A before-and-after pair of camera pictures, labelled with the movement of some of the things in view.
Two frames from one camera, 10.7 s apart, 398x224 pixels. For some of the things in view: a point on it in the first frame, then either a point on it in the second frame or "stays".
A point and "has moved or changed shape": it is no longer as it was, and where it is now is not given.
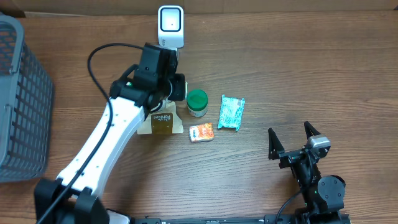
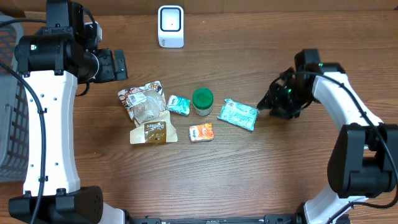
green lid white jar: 197,102 has moved or changed shape
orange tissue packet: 201,132 stays
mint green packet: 231,109 has moved or changed shape
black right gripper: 277,151 → 274,101
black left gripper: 180,82 → 112,73
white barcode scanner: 171,26 stays
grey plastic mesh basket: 26,94 stays
